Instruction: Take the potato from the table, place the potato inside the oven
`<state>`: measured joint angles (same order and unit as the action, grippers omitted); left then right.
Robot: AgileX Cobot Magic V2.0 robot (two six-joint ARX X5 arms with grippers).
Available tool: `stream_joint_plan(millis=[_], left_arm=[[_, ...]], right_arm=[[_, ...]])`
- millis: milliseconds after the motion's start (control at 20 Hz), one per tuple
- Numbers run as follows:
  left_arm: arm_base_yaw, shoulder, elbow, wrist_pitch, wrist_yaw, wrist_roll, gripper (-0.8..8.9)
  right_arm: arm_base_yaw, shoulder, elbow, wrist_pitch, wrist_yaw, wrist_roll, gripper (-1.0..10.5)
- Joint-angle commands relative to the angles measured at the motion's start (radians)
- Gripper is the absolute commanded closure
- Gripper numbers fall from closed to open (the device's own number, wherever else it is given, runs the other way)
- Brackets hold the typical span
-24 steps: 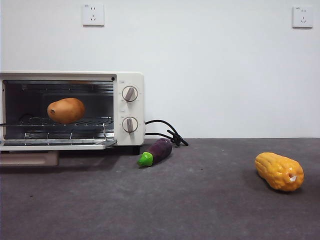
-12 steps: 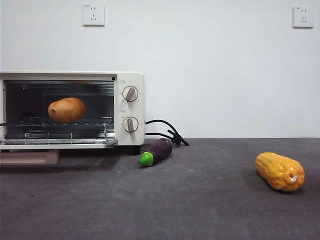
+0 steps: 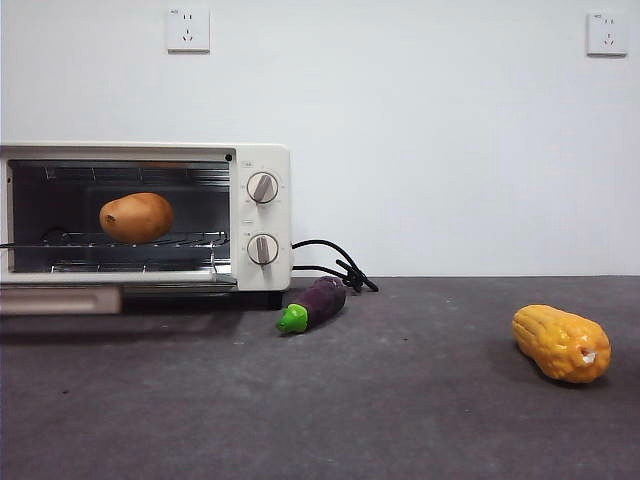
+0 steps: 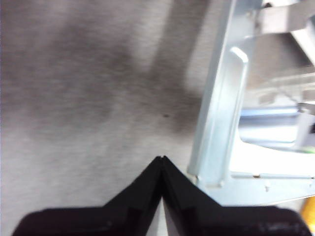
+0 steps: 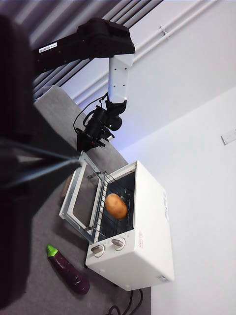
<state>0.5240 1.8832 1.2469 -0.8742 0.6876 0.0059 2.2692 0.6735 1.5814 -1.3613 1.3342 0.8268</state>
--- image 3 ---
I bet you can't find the brown toy potato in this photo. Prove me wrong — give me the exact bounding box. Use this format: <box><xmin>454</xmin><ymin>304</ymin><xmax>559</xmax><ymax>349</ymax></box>
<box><xmin>98</xmin><ymin>192</ymin><xmax>175</xmax><ymax>245</ymax></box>

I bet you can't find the glass oven door with handle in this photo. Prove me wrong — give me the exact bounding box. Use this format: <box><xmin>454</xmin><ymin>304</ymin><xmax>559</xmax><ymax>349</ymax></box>
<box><xmin>0</xmin><ymin>269</ymin><xmax>239</xmax><ymax>317</ymax></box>

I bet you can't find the oven knob with short tick scale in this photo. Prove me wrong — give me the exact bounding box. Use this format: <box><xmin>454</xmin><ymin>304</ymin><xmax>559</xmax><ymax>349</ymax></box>
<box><xmin>246</xmin><ymin>232</ymin><xmax>280</xmax><ymax>271</ymax></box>

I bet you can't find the cream toaster oven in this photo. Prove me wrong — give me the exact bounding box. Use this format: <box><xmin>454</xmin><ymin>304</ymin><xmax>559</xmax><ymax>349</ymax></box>
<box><xmin>0</xmin><ymin>143</ymin><xmax>292</xmax><ymax>311</ymax></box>

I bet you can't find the oven knob with long tick scale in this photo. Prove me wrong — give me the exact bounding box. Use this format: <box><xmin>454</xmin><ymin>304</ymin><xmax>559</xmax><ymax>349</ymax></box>
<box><xmin>247</xmin><ymin>171</ymin><xmax>280</xmax><ymax>205</ymax></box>

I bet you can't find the purple toy eggplant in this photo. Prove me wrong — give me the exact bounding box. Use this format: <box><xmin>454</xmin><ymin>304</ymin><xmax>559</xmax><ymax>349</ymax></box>
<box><xmin>276</xmin><ymin>275</ymin><xmax>348</xmax><ymax>337</ymax></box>

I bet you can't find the yellow toy corn cob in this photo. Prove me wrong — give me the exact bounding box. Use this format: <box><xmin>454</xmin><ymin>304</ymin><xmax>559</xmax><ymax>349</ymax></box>
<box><xmin>511</xmin><ymin>303</ymin><xmax>613</xmax><ymax>385</ymax></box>

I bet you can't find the black oven power cable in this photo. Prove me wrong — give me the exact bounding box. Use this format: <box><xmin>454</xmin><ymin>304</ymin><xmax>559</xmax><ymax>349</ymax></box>
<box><xmin>291</xmin><ymin>239</ymin><xmax>380</xmax><ymax>294</ymax></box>

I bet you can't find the metal wire oven rack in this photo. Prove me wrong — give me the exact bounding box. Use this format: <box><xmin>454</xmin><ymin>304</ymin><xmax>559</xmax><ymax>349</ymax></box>
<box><xmin>0</xmin><ymin>230</ymin><xmax>229</xmax><ymax>249</ymax></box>

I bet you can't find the white wall socket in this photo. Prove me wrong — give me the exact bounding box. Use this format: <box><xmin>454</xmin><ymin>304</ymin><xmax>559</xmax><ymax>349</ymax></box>
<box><xmin>585</xmin><ymin>12</ymin><xmax>628</xmax><ymax>58</ymax></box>
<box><xmin>166</xmin><ymin>6</ymin><xmax>211</xmax><ymax>54</ymax></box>

